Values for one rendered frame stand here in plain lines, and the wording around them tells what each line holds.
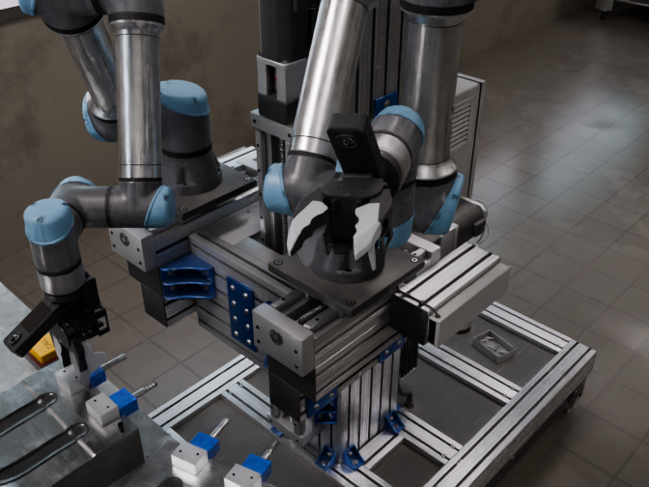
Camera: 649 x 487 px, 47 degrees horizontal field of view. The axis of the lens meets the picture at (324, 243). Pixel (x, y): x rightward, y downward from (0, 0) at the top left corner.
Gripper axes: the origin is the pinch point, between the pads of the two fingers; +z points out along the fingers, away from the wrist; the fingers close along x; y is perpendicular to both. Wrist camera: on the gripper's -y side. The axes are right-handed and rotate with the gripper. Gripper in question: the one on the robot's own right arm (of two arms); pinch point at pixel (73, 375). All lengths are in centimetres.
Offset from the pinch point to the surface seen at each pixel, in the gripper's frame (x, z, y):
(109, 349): 103, 91, 55
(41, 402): 0.7, 2.5, -6.8
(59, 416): -5.6, 1.9, -6.5
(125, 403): -12.4, 0.5, 3.0
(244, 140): 192, 83, 199
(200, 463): -30.5, 3.7, 5.6
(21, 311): 39.8, 10.9, 7.2
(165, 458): -24.1, 5.4, 2.8
